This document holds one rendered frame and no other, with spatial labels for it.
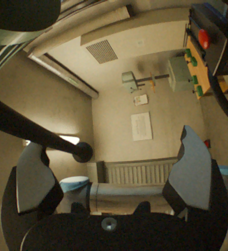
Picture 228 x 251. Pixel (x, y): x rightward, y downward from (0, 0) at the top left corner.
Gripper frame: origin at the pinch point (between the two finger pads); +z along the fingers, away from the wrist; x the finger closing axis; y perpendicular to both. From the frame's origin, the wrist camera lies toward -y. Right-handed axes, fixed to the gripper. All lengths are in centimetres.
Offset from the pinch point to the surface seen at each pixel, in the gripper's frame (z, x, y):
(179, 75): 183, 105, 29
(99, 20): 143, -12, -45
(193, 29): 14.4, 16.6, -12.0
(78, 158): 2.8, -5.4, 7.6
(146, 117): 243, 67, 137
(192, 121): 207, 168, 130
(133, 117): 252, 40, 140
